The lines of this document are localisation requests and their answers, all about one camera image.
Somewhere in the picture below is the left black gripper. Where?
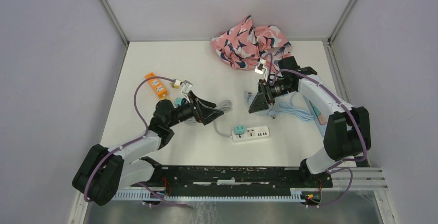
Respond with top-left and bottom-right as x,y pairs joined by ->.
167,90 -> 223,127

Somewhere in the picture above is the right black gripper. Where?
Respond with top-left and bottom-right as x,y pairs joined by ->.
248,78 -> 295,113

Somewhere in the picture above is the teal USB plug adapter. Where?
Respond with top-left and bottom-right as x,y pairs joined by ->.
175,97 -> 183,107

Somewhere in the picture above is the yellow adapter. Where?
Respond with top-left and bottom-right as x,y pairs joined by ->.
171,79 -> 182,89

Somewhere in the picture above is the white power strip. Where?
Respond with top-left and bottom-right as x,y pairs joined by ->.
231,126 -> 270,142

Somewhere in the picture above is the orange power strip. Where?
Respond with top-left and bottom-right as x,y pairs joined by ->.
145,72 -> 168,100

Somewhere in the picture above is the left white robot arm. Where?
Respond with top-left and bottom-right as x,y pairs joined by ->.
72,91 -> 224,206

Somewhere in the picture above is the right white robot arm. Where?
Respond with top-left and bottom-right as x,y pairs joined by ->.
248,54 -> 371,187

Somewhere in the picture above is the pink patterned cloth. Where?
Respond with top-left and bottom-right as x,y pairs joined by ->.
210,15 -> 292,72

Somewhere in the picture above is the light blue power strip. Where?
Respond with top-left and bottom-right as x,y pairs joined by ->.
307,101 -> 326,126

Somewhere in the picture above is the coiled light blue cable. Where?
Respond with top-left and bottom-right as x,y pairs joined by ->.
243,91 -> 274,117

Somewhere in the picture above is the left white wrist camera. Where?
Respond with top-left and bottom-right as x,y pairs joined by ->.
181,80 -> 193,95

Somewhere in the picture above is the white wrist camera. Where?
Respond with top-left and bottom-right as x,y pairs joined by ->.
181,80 -> 193,95
254,59 -> 268,75

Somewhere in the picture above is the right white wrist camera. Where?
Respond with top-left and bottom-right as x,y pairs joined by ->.
254,59 -> 268,75

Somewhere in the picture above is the loose light blue cable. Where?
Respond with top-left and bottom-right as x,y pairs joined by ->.
267,92 -> 316,123

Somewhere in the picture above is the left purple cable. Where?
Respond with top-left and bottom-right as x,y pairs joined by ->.
83,76 -> 192,210

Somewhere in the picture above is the purple cable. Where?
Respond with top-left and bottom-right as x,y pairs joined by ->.
265,53 -> 368,209
83,76 -> 192,210

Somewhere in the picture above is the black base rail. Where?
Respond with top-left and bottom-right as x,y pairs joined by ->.
144,165 -> 333,197

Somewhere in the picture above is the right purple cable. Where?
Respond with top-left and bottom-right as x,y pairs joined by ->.
265,53 -> 368,209

